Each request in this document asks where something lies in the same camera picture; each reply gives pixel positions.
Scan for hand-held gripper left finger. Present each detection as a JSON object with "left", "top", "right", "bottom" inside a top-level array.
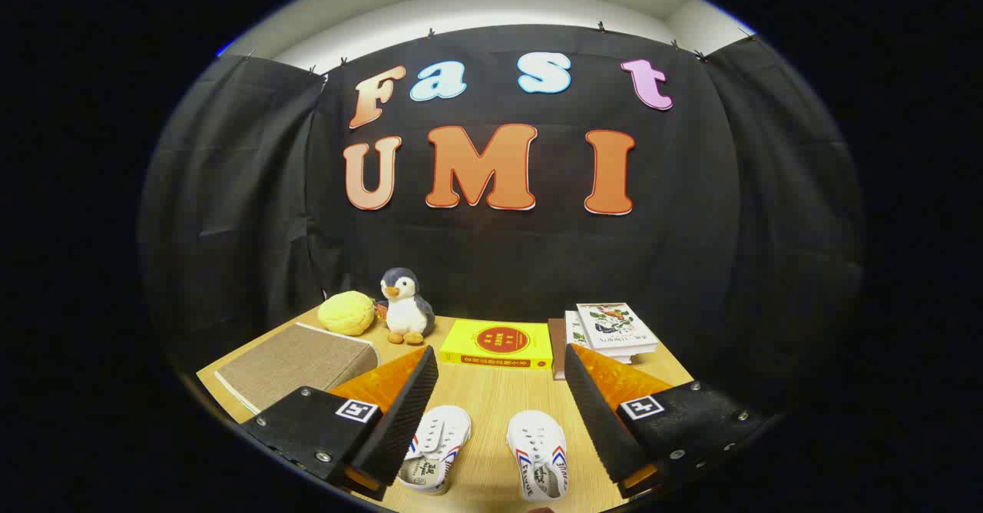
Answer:
[{"left": 240, "top": 346, "right": 439, "bottom": 500}]

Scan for penguin plush toy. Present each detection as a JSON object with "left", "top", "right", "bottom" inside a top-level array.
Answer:
[{"left": 376, "top": 267, "right": 436, "bottom": 345}]

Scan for beige fabric storage box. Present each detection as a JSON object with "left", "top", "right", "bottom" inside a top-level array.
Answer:
[{"left": 215, "top": 323, "right": 381, "bottom": 414}]

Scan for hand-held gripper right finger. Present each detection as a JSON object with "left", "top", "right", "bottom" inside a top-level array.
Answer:
[{"left": 564, "top": 344, "right": 769, "bottom": 498}]

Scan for white floral cover book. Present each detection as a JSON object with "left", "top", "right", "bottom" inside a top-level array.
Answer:
[{"left": 576, "top": 303, "right": 660, "bottom": 358}]

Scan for white canvas shoe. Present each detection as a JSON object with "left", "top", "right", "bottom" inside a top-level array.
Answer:
[
  {"left": 507, "top": 410, "right": 569, "bottom": 502},
  {"left": 397, "top": 405, "right": 472, "bottom": 495}
]

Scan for yellow book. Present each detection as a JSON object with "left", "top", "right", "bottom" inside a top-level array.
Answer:
[{"left": 439, "top": 319, "right": 554, "bottom": 370}]

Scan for yellow plush ball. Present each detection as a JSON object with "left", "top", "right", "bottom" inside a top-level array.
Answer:
[{"left": 318, "top": 290, "right": 376, "bottom": 336}]

